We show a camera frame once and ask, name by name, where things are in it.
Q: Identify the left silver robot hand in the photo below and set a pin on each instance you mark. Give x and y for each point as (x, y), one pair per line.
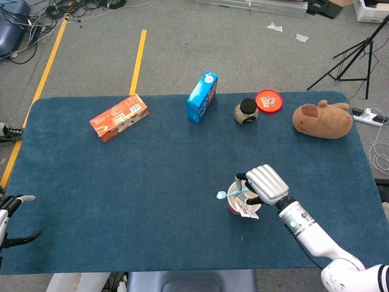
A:
(4, 213)

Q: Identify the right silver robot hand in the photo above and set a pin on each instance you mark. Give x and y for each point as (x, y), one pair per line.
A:
(269, 182)

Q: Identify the white pink toothpaste tube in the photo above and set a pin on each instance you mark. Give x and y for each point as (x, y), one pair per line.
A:
(247, 211)

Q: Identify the light blue toothbrush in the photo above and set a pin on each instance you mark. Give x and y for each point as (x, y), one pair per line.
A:
(231, 193)

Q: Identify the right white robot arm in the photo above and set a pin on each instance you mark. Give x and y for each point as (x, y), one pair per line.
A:
(307, 228)

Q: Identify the red paper cup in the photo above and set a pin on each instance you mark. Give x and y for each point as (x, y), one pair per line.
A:
(232, 208)

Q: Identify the glass jar black lid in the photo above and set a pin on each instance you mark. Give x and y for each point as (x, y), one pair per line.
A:
(246, 112)

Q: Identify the black sneaker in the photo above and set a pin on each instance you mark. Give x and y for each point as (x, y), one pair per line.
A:
(12, 134)

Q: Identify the red round lid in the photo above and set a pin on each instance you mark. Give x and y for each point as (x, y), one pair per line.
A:
(269, 101)

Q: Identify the brown capybara plush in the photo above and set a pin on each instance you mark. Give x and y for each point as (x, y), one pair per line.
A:
(325, 121)

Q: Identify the blue snack box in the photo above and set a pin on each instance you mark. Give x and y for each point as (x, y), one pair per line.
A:
(199, 100)

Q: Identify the blue table mat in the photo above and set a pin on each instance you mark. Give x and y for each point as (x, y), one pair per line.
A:
(152, 182)

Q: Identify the white power strip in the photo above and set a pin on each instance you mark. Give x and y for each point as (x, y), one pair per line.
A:
(369, 116)

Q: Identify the white paper scrap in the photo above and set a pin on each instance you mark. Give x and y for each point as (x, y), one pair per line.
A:
(275, 27)
(301, 37)

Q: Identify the orange snack box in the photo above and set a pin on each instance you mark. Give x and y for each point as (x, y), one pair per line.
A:
(118, 117)

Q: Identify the long yellow floor tape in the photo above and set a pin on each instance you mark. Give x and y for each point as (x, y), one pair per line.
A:
(48, 67)

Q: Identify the black tripod stand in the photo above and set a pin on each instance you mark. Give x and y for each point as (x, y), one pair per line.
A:
(364, 48)

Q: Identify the aluminium profile bar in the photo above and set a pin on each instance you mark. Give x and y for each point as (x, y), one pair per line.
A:
(258, 6)

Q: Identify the short yellow floor tape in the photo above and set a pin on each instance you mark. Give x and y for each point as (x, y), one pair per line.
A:
(138, 61)

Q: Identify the dark blue rounded housing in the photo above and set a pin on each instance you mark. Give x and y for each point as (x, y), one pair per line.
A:
(12, 33)

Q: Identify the black foam piece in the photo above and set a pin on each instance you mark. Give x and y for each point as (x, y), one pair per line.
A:
(325, 9)

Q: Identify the white storage box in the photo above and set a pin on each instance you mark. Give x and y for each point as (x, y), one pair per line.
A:
(364, 13)

